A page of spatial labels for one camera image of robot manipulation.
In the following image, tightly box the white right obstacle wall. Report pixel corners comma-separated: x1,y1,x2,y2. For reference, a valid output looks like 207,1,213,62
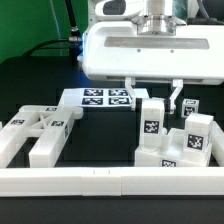
211,121,224,167

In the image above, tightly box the black cable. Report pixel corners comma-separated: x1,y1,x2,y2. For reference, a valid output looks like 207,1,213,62
21,0,83,58

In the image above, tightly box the white marker base plate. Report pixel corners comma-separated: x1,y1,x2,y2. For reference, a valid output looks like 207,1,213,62
57,87,150,109

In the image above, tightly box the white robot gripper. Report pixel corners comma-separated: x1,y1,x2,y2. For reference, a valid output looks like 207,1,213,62
82,21,224,114

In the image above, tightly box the white front obstacle wall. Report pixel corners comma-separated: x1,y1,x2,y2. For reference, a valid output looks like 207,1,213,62
0,167,224,197

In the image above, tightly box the white chair back frame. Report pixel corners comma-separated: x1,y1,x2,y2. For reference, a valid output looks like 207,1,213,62
0,105,83,168

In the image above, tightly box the white chair seat part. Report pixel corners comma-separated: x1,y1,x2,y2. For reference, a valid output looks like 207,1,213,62
134,128,212,167

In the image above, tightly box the white obstacle wall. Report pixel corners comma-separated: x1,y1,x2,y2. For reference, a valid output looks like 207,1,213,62
211,121,224,167
0,167,224,197

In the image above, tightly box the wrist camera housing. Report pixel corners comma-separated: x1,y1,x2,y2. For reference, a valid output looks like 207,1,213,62
95,0,144,21

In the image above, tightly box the small white tagged cube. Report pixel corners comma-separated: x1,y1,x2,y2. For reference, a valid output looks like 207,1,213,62
181,99,199,118

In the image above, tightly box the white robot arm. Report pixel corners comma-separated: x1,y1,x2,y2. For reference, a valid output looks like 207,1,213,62
81,0,224,112

